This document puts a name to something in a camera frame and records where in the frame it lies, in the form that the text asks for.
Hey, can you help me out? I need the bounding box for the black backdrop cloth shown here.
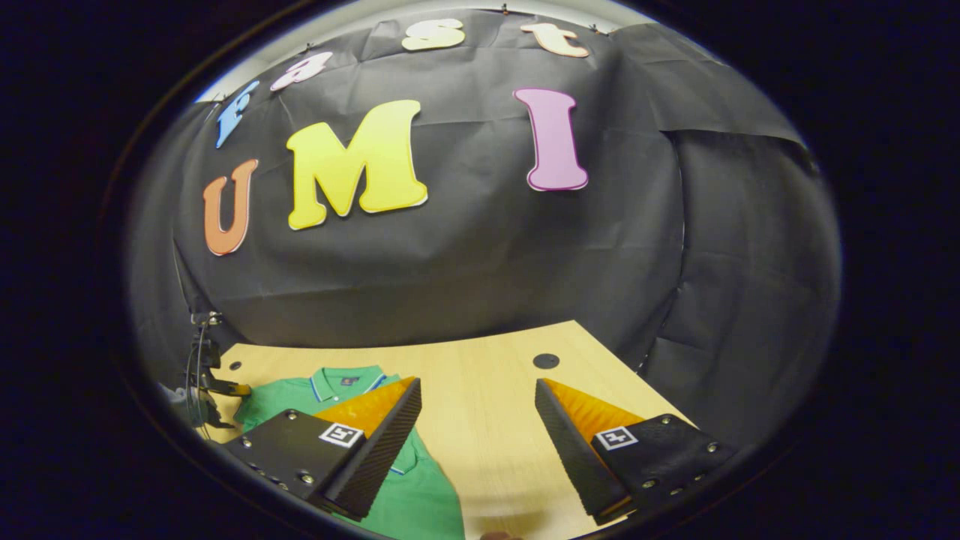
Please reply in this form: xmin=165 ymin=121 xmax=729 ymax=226
xmin=127 ymin=7 xmax=841 ymax=451

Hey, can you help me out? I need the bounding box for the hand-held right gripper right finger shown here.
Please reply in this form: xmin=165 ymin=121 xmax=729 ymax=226
xmin=534 ymin=378 xmax=740 ymax=527

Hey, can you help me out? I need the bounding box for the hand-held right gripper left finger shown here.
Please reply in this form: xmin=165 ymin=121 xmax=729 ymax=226
xmin=217 ymin=376 xmax=423 ymax=522

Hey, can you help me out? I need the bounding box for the green T-shirt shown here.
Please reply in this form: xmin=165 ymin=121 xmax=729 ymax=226
xmin=234 ymin=365 xmax=466 ymax=540

